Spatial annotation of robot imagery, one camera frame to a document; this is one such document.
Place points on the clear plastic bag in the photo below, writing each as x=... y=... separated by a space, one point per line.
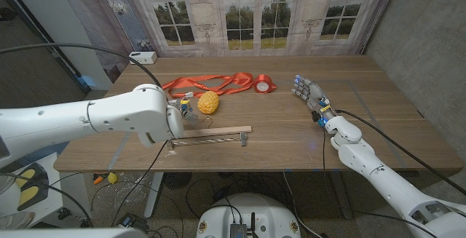
x=131 y=194

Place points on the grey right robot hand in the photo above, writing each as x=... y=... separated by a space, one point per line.
x=315 y=94

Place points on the black floor device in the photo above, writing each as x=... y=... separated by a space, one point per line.
x=129 y=220

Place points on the grey table leg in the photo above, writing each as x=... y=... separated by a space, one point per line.
x=342 y=198

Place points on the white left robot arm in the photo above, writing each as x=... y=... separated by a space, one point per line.
x=109 y=118

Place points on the white power strip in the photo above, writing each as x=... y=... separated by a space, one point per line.
x=143 y=59

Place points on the white cabinet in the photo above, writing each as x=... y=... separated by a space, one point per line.
x=73 y=194

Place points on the black radio box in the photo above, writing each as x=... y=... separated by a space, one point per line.
x=238 y=231

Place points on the yellow toy pineapple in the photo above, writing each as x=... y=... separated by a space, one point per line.
x=208 y=102

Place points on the white table leg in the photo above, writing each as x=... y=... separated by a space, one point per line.
x=154 y=194

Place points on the round black floor fan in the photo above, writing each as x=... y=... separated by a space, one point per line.
x=176 y=180

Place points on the black yellow foot pedal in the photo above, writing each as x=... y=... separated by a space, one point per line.
x=40 y=183

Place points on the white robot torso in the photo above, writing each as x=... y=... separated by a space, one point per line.
x=269 y=216

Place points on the yellow toy lemon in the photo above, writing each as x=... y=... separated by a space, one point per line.
x=112 y=178

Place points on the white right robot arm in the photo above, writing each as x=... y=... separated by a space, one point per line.
x=382 y=183

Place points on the wooden clip hanger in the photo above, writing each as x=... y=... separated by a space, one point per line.
x=218 y=131

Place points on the orange toy carrot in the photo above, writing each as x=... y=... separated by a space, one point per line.
x=98 y=179

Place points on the red satin ribbon roll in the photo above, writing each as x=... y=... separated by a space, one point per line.
x=240 y=79

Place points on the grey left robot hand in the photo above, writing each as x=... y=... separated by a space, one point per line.
x=187 y=112

